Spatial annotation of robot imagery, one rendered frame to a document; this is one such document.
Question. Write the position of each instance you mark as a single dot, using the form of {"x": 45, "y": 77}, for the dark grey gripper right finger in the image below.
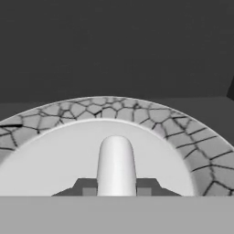
{"x": 146, "y": 183}

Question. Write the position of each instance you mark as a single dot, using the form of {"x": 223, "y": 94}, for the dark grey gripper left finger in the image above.
{"x": 87, "y": 184}

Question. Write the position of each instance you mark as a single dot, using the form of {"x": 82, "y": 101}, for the white plate with crackled rim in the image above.
{"x": 61, "y": 158}

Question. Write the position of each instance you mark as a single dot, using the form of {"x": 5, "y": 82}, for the dark grey microwave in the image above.
{"x": 115, "y": 45}

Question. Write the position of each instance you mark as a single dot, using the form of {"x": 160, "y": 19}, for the white marshmallow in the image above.
{"x": 116, "y": 164}

